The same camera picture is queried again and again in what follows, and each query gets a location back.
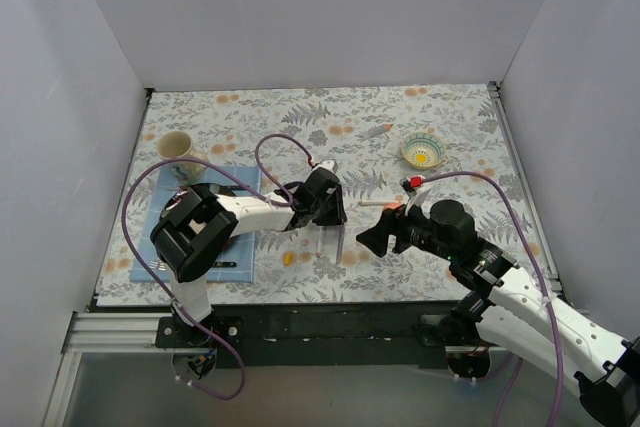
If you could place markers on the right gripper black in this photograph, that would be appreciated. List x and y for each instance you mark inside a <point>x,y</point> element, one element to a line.
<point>397,231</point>

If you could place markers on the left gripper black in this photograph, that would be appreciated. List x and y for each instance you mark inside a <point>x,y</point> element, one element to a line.
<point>329,208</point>

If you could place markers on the purple marker pen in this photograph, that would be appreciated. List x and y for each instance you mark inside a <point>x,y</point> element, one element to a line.
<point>340,242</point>

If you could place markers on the white pink marker pen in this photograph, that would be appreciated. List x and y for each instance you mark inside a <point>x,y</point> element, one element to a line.
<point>320,241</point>

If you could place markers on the yellow pen cap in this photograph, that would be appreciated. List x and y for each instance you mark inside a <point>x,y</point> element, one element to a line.
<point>288,258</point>

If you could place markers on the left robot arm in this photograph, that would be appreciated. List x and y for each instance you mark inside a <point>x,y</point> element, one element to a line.
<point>191,234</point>

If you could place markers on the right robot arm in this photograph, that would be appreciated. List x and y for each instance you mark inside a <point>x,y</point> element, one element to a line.
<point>506,307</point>

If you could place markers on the grey orange marker pen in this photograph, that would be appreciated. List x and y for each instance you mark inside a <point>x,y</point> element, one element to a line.
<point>377,131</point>

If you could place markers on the floral tablecloth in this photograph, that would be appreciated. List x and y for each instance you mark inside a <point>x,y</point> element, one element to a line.
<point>283,128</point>

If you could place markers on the yellow patterned bowl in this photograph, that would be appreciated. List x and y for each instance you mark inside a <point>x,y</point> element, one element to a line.
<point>423,150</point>

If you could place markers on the blue checked cloth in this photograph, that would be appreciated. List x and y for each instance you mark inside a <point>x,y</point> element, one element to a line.
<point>242,248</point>

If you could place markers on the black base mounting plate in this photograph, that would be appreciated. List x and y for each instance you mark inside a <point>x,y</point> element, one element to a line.
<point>421,334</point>

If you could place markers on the beige ceramic mug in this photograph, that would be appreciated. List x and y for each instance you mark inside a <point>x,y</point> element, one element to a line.
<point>179,146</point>

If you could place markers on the silver fork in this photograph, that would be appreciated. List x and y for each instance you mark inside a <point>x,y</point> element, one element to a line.
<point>158,265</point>

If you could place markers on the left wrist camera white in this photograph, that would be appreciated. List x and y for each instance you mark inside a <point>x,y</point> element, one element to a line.
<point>329,165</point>

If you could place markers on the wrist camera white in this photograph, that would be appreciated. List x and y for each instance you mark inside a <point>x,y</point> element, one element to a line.
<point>329,165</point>
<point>417,189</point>

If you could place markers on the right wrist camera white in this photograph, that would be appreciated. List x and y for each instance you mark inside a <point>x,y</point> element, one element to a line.
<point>417,189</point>

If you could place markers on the aluminium frame rail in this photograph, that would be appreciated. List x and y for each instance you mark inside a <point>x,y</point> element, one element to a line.
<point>120,332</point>

